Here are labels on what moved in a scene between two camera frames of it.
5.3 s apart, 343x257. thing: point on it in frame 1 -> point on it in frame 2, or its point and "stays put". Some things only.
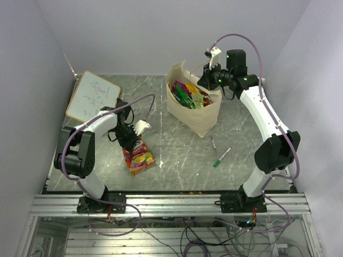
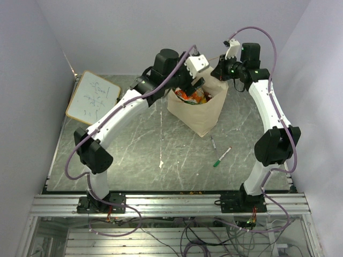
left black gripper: x=129 y=144 -> x=189 y=87
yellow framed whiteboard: x=91 y=93 stays put
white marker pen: x=221 y=158 stays put
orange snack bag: x=140 y=158 -> x=196 y=97
